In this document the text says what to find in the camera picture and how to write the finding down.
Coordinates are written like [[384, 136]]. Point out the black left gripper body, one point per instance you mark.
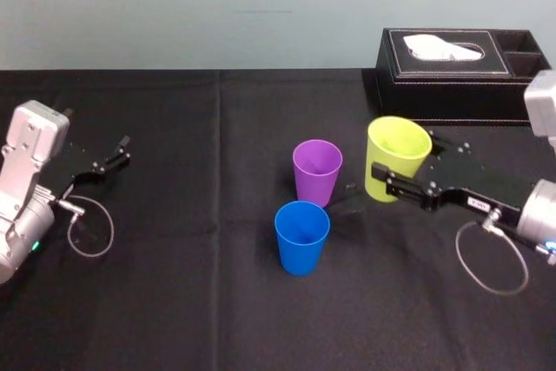
[[76, 164]]

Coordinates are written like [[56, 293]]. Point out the black table cloth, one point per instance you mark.
[[174, 310]]

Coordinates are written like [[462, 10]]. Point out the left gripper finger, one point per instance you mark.
[[119, 148], [114, 164]]

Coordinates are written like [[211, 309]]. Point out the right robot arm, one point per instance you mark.
[[538, 210]]

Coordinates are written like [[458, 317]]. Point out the black leather tissue box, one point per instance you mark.
[[434, 93]]

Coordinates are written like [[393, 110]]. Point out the white tissue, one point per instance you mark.
[[438, 47]]

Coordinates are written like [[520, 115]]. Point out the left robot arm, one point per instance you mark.
[[21, 214]]

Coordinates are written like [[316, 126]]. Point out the lime green plastic cup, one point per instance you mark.
[[384, 171]]

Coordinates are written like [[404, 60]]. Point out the purple plastic cup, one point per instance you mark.
[[315, 184]]

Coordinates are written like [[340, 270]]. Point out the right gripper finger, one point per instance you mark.
[[408, 190], [454, 148]]

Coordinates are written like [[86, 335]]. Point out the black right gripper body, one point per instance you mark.
[[478, 184]]

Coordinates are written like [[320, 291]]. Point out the blue plastic cup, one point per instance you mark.
[[299, 253]]

